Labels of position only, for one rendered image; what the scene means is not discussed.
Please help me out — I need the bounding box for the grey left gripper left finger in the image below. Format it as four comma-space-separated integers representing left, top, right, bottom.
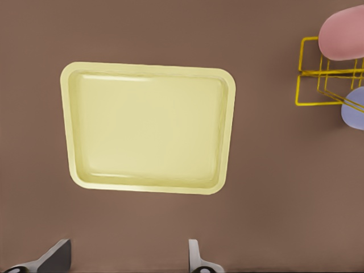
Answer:
1, 238, 72, 273

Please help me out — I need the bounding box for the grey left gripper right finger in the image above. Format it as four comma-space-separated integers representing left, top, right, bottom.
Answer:
188, 239, 225, 273

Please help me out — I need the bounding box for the pale yellow rectangular tray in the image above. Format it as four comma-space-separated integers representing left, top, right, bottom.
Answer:
60, 61, 237, 196

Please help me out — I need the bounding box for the lavender plate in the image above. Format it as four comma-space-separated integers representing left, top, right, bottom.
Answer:
341, 86, 364, 131

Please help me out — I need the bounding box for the pink plate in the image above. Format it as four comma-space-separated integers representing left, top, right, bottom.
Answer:
318, 5, 364, 61

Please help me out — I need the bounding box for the yellow wire dish rack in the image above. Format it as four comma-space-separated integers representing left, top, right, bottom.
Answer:
295, 36, 364, 113

